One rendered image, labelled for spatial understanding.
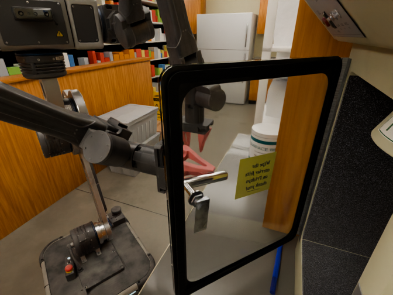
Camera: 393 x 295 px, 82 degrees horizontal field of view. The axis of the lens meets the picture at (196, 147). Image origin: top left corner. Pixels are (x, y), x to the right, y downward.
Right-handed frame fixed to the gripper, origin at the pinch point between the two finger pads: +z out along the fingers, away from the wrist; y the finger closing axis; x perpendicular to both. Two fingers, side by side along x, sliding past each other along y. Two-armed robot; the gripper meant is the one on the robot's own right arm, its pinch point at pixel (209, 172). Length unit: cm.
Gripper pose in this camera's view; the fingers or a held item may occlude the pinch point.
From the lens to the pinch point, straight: 41.3
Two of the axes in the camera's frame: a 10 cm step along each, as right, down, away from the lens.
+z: 9.3, 1.7, -3.4
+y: 0.0, -9.0, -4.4
